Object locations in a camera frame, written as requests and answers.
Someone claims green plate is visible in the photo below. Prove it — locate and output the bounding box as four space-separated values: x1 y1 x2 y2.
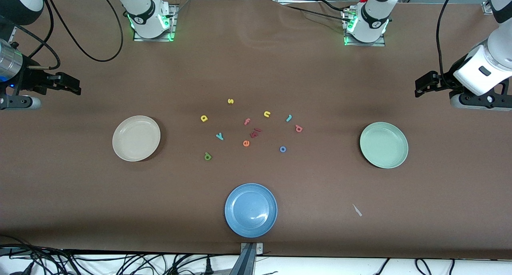
360 122 409 169

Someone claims beige brown plate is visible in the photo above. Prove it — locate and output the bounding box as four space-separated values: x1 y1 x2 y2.
112 115 161 162

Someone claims brown table cover sheet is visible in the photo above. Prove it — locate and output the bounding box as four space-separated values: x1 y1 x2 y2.
0 0 512 260

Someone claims blue plate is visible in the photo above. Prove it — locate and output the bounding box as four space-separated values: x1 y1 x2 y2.
224 183 278 238

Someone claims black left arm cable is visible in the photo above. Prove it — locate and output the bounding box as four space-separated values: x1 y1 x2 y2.
436 0 460 90

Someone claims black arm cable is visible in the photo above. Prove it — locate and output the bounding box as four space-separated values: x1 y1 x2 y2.
436 0 460 90
8 0 124 70

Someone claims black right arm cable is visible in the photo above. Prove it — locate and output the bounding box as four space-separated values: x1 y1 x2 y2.
8 0 124 70

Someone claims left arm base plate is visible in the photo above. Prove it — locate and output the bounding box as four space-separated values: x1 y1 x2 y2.
344 32 386 47

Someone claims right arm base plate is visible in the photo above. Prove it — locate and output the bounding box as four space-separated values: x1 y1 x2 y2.
133 4 179 42

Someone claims black base power cable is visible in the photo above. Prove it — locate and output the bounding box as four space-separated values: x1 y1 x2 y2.
286 0 349 22

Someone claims black floor cable bundle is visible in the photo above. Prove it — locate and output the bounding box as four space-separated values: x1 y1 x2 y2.
0 234 228 275

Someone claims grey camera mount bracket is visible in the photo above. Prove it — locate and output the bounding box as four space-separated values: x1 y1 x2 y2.
230 242 264 275

